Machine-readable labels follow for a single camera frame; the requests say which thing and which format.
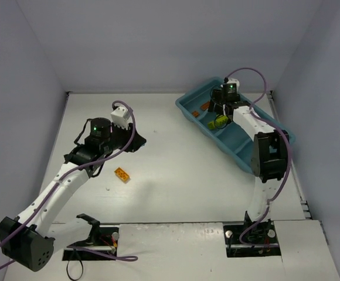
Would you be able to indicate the green rectangular lego brick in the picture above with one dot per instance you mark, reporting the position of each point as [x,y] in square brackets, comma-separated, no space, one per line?
[211,125]

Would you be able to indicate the teal divided plastic tray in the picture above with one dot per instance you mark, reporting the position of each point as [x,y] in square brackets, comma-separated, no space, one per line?
[231,139]

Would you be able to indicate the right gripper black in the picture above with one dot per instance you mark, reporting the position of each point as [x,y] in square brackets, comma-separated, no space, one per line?
[215,104]

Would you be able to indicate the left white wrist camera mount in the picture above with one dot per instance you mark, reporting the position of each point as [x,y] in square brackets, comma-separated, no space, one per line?
[120,117]

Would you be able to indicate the small green square lego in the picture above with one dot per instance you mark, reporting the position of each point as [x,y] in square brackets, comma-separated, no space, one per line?
[221,120]

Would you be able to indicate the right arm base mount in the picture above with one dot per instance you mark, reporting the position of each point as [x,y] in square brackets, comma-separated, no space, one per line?
[259,242]

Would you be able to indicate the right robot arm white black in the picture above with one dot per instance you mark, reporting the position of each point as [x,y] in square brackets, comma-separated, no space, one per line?
[270,158]

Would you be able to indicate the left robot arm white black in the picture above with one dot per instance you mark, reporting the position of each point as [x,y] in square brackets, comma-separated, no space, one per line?
[27,239]

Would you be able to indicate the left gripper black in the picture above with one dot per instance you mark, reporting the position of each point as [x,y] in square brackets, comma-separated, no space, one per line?
[132,137]

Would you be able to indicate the orange yellow lego brick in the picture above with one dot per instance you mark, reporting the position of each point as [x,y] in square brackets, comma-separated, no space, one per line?
[122,175]

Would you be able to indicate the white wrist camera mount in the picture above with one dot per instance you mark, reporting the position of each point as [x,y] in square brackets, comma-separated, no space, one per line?
[231,81]
[120,117]

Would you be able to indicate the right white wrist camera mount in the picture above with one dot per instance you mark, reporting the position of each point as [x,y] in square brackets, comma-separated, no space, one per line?
[231,81]

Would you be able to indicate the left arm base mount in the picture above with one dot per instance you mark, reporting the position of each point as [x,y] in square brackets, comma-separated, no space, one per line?
[102,239]

